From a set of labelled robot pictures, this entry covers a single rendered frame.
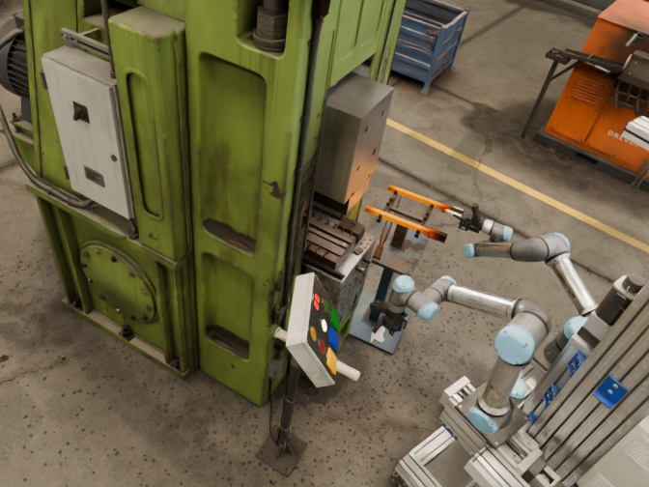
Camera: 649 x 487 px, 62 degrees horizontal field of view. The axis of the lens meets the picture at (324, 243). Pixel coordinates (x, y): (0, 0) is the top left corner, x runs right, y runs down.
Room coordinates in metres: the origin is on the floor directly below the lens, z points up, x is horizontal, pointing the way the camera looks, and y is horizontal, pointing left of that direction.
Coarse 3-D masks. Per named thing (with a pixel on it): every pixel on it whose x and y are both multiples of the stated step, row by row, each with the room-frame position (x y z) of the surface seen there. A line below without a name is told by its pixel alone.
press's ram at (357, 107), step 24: (336, 96) 1.85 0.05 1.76; (360, 96) 1.88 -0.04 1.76; (384, 96) 1.91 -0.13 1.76; (336, 120) 1.75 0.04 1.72; (360, 120) 1.72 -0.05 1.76; (384, 120) 1.97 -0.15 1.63; (336, 144) 1.75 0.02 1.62; (360, 144) 1.76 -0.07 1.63; (336, 168) 1.74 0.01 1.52; (360, 168) 1.82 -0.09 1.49; (336, 192) 1.74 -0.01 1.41
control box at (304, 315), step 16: (304, 288) 1.40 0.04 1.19; (320, 288) 1.45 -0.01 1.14; (304, 304) 1.31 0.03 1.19; (320, 304) 1.38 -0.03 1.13; (304, 320) 1.24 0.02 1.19; (320, 320) 1.31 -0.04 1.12; (288, 336) 1.17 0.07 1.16; (304, 336) 1.16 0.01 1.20; (320, 336) 1.24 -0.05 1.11; (304, 352) 1.14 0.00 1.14; (320, 352) 1.18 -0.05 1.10; (304, 368) 1.14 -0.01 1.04; (320, 368) 1.14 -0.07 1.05; (320, 384) 1.14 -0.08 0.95
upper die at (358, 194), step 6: (366, 180) 1.91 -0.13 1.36; (360, 186) 1.86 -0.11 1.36; (366, 186) 1.93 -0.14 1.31; (318, 192) 1.82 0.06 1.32; (354, 192) 1.81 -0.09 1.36; (360, 192) 1.88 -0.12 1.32; (318, 198) 1.82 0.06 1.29; (324, 198) 1.81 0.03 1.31; (330, 198) 1.80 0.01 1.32; (354, 198) 1.82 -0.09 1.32; (360, 198) 1.89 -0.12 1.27; (324, 204) 1.81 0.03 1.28; (330, 204) 1.80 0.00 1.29; (336, 204) 1.79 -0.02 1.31; (342, 204) 1.78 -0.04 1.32; (348, 204) 1.77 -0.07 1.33; (354, 204) 1.84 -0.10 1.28; (336, 210) 1.78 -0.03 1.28; (342, 210) 1.77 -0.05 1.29; (348, 210) 1.77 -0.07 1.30
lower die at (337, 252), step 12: (312, 216) 2.04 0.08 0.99; (324, 228) 1.97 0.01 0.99; (336, 228) 1.99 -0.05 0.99; (312, 240) 1.88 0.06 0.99; (324, 240) 1.89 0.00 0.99; (348, 240) 1.91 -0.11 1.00; (312, 252) 1.81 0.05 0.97; (336, 252) 1.82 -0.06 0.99; (348, 252) 1.89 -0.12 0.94; (324, 264) 1.79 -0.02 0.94; (336, 264) 1.77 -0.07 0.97
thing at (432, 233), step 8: (368, 208) 2.21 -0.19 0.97; (384, 216) 2.18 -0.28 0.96; (392, 216) 2.18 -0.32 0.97; (400, 224) 2.15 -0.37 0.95; (408, 224) 2.14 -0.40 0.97; (416, 224) 2.15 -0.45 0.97; (424, 232) 2.12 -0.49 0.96; (432, 232) 2.11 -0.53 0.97; (440, 232) 2.11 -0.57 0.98; (440, 240) 2.10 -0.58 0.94
